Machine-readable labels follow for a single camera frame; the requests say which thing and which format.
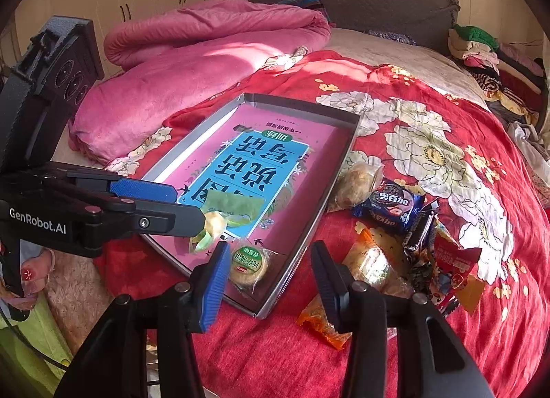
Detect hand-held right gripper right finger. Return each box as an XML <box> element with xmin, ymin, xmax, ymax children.
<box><xmin>310</xmin><ymin>240</ymin><xmax>495</xmax><ymax>398</ymax></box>

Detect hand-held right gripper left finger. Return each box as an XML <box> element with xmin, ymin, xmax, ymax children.
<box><xmin>54</xmin><ymin>241</ymin><xmax>233</xmax><ymax>398</ymax></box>

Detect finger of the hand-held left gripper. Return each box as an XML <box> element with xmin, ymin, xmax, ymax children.
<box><xmin>71</xmin><ymin>198</ymin><xmax>206</xmax><ymax>240</ymax></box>
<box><xmin>26</xmin><ymin>162</ymin><xmax>179</xmax><ymax>212</ymax></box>

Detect round cake packet green label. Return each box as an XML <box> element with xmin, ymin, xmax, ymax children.
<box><xmin>228</xmin><ymin>245</ymin><xmax>276</xmax><ymax>296</ymax></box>

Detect light green snack packet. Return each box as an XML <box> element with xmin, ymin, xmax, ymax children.
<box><xmin>189</xmin><ymin>189</ymin><xmax>265</xmax><ymax>255</ymax></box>

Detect red snack packet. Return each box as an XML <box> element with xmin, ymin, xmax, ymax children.
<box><xmin>423</xmin><ymin>230</ymin><xmax>484</xmax><ymax>317</ymax></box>

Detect grey tray with pink book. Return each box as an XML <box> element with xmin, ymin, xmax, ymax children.
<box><xmin>140</xmin><ymin>93</ymin><xmax>362</xmax><ymax>320</ymax></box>

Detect person's left hand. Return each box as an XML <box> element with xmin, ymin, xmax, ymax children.
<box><xmin>19</xmin><ymin>248</ymin><xmax>56</xmax><ymax>298</ymax></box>

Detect small orange snack packet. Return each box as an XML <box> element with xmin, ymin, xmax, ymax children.
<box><xmin>297</xmin><ymin>295</ymin><xmax>353</xmax><ymax>351</ymax></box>

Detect blue cookie packet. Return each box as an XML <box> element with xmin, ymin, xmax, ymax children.
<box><xmin>351</xmin><ymin>178</ymin><xmax>426</xmax><ymax>235</ymax></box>

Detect round pastry in clear wrap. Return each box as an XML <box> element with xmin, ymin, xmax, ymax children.
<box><xmin>327</xmin><ymin>162</ymin><xmax>384</xmax><ymax>213</ymax></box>

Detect dark chocolate bar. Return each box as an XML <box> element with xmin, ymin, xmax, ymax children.
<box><xmin>401</xmin><ymin>200</ymin><xmax>441</xmax><ymax>253</ymax></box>

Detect beige plush mat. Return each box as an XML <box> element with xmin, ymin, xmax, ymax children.
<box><xmin>43</xmin><ymin>247</ymin><xmax>112</xmax><ymax>356</ymax></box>

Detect pink quilt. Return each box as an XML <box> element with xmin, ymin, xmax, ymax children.
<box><xmin>69</xmin><ymin>5</ymin><xmax>331</xmax><ymax>164</ymax></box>

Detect red floral blanket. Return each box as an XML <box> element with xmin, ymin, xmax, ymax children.
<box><xmin>101</xmin><ymin>50</ymin><xmax>550</xmax><ymax>398</ymax></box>

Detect green cloth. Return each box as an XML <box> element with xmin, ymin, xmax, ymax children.
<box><xmin>0</xmin><ymin>295</ymin><xmax>74</xmax><ymax>398</ymax></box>

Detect beige bed sheet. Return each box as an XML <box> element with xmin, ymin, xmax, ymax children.
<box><xmin>322</xmin><ymin>29</ymin><xmax>491</xmax><ymax>111</ymax></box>

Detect blue patterned pillow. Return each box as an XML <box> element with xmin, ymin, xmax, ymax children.
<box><xmin>275</xmin><ymin>0</ymin><xmax>331</xmax><ymax>23</ymax></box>

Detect white crumpled cloth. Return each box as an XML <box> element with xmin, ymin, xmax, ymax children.
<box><xmin>507</xmin><ymin>121</ymin><xmax>550</xmax><ymax>192</ymax></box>

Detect purple patterned cloth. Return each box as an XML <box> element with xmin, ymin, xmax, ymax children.
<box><xmin>365</xmin><ymin>30</ymin><xmax>417</xmax><ymax>46</ymax></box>

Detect pile of folded clothes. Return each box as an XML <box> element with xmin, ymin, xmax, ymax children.
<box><xmin>447</xmin><ymin>24</ymin><xmax>550</xmax><ymax>124</ymax></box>

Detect grey bed headboard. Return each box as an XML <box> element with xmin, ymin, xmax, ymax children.
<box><xmin>241</xmin><ymin>0</ymin><xmax>460</xmax><ymax>55</ymax></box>

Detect black cable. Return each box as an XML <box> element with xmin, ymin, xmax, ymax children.
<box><xmin>0</xmin><ymin>306</ymin><xmax>69</xmax><ymax>368</ymax></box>

